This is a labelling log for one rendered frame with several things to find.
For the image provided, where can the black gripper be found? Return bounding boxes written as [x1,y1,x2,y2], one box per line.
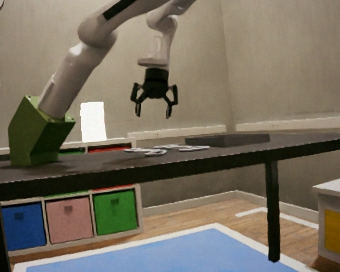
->
[130,68,178,119]

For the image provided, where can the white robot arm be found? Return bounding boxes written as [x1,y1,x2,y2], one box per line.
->
[37,0,196,118]

